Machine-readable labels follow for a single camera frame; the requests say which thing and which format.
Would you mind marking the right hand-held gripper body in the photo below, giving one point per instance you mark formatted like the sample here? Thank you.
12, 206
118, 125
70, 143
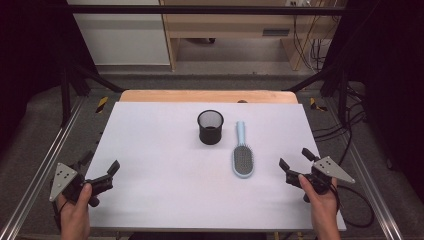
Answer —
328, 170

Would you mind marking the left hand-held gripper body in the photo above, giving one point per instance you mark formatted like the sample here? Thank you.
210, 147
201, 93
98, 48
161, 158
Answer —
61, 178

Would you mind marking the light blue hairbrush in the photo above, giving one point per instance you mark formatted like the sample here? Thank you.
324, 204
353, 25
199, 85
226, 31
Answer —
242, 160

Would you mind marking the black mesh pen holder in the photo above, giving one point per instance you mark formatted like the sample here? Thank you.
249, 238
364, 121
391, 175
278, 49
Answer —
210, 135

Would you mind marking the person's right hand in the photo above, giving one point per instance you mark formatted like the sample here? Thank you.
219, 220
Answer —
323, 205

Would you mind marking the person's left hand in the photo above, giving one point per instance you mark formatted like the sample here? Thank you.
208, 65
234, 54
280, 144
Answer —
75, 211

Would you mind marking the yellow black tape marker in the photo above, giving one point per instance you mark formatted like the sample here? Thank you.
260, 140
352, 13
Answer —
313, 104
102, 104

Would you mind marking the black metal stand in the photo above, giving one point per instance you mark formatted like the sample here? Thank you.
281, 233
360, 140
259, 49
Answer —
341, 93
66, 96

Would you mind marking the wooden table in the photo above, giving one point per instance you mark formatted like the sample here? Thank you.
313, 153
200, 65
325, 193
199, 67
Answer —
200, 96

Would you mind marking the black curtain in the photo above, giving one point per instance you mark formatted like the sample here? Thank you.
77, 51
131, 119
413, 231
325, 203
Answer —
390, 66
30, 50

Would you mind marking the white cabinet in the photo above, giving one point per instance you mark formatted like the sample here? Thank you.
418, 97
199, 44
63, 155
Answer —
123, 36

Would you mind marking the wooden desk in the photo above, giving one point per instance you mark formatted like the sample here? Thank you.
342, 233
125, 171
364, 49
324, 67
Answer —
226, 25

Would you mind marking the white power strip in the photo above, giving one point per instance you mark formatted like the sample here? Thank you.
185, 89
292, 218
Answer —
298, 2

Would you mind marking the aluminium rail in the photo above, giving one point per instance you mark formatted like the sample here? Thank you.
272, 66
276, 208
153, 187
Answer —
43, 166
373, 186

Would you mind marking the black horizontal frame bar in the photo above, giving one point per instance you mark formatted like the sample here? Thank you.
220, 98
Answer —
200, 10

